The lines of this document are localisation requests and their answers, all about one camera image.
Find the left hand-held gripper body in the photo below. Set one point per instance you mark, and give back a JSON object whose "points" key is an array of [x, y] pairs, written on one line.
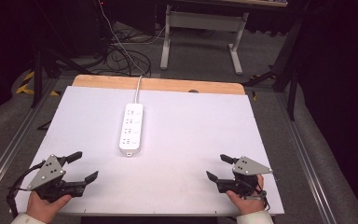
{"points": [[46, 172]]}

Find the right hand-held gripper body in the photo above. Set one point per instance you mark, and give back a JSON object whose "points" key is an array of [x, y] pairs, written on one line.
{"points": [[248, 167]]}

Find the person's left hand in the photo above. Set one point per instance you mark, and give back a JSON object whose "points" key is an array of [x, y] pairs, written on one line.
{"points": [[45, 209]]}

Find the person's right hand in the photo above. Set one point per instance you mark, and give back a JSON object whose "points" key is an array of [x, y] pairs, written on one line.
{"points": [[248, 205]]}

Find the white table cover sheet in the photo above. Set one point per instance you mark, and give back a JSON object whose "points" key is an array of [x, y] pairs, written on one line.
{"points": [[174, 140]]}

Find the white power strip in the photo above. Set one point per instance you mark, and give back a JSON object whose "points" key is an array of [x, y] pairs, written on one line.
{"points": [[131, 129]]}

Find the yellow black hazard tape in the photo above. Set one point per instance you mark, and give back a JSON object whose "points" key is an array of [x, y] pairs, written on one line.
{"points": [[28, 84]]}

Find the black metal stand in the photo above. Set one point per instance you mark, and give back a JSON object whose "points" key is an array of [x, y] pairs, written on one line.
{"points": [[40, 71], [289, 71]]}

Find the metal floor rail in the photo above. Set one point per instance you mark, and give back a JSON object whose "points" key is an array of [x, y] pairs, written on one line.
{"points": [[15, 140], [304, 161]]}

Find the white metal desk frame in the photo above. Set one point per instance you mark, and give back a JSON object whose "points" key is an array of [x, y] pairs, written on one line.
{"points": [[199, 20]]}

